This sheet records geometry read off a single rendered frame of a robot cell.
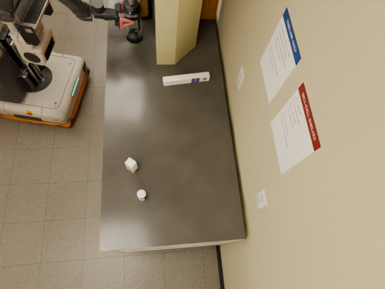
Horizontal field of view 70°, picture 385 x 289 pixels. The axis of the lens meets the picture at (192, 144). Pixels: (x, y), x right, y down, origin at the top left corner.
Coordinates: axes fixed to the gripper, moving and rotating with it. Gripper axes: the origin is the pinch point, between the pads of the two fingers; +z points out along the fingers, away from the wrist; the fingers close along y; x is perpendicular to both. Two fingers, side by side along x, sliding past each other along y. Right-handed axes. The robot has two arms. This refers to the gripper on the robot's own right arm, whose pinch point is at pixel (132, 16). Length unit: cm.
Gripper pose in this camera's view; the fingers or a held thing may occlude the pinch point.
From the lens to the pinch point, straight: 170.7
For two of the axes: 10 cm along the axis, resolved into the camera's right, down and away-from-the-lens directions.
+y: -1.1, -9.2, 3.7
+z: 9.7, -0.1, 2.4
